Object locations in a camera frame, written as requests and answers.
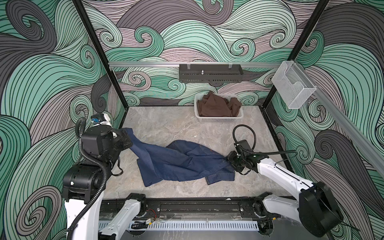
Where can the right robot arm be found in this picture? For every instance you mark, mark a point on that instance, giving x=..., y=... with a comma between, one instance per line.
x=311, y=204

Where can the clear plastic wall bin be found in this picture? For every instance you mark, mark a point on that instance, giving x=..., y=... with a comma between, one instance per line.
x=293, y=84

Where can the black perforated metal tray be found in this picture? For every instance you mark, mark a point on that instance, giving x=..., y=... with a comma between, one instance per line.
x=210, y=73

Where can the blue denim trousers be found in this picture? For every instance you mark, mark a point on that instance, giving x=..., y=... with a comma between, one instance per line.
x=180, y=161

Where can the aluminium rail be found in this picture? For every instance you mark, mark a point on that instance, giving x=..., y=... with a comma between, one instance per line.
x=351, y=108
x=166, y=64

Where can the white slotted cable duct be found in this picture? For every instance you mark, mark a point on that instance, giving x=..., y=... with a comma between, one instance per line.
x=203, y=226

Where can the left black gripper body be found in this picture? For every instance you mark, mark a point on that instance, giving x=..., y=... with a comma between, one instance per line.
x=120, y=141

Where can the brown trousers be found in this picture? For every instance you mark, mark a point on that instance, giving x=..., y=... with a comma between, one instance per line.
x=212, y=105

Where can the aluminium rail right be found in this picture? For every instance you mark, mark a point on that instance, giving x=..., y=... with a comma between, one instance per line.
x=351, y=108

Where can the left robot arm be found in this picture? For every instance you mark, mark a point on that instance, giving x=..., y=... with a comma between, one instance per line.
x=85, y=182

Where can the aluminium rail back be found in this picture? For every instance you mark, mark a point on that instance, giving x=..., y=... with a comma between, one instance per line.
x=166, y=64

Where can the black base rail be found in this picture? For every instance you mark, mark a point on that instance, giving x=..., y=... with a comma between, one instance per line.
x=244, y=207

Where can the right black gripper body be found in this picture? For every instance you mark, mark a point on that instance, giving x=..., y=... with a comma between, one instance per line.
x=236, y=161

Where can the white plastic laundry basket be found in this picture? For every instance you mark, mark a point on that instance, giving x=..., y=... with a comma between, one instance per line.
x=215, y=119

